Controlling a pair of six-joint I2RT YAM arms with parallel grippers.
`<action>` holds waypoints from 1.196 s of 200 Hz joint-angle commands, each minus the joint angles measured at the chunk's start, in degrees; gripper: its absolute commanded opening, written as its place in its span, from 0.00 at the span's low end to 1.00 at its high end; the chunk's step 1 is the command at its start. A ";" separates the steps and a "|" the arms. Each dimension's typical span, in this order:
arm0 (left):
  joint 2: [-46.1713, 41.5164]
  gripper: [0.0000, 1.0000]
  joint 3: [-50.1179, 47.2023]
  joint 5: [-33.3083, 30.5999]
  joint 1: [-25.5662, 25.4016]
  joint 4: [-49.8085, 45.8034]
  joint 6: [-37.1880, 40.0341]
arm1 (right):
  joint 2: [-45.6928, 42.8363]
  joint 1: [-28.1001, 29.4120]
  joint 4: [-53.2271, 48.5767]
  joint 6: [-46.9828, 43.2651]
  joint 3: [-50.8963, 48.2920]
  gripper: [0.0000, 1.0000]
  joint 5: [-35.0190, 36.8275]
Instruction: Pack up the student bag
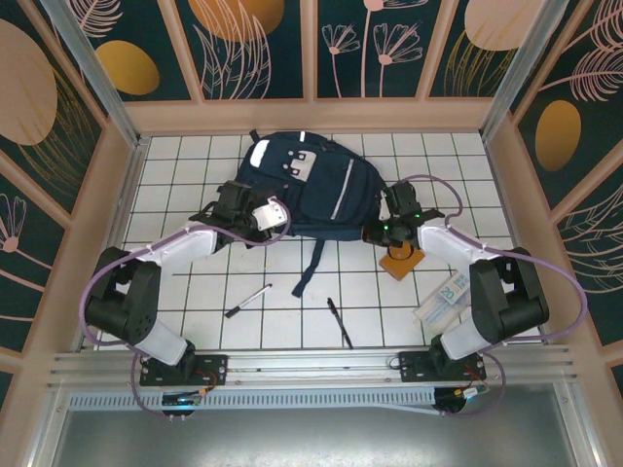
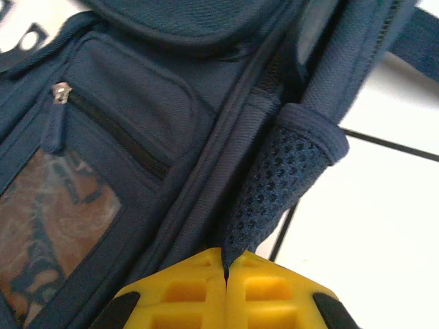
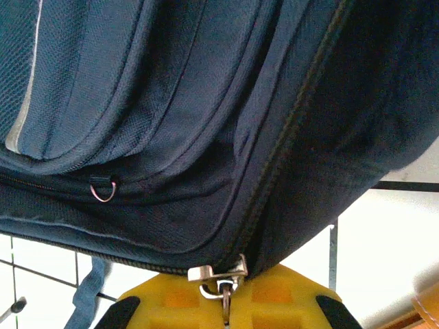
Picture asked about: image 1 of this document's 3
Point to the tan leather wallet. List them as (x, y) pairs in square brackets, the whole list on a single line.
[(399, 268)]

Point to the navy blue backpack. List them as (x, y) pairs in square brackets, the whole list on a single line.
[(321, 185)]

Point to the black pen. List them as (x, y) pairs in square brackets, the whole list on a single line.
[(340, 322)]

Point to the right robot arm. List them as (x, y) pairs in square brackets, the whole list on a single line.
[(462, 340)]

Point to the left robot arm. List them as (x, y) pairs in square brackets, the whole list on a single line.
[(165, 340)]

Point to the pen with pale barrel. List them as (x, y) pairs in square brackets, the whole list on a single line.
[(248, 300)]

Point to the small controller board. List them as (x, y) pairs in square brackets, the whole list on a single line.
[(182, 401), (462, 394)]

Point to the grey metal panel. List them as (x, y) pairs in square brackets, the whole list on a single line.
[(311, 442)]

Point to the aluminium table side rail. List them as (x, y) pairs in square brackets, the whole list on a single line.
[(129, 194)]

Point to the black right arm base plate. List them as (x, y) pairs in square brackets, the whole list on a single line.
[(414, 365)]

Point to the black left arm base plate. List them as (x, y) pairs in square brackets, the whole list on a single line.
[(214, 365)]

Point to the long aluminium mounting rail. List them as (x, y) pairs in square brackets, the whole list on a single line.
[(311, 362)]

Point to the aluminium frame post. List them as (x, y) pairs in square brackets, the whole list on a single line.
[(92, 68), (521, 68)]

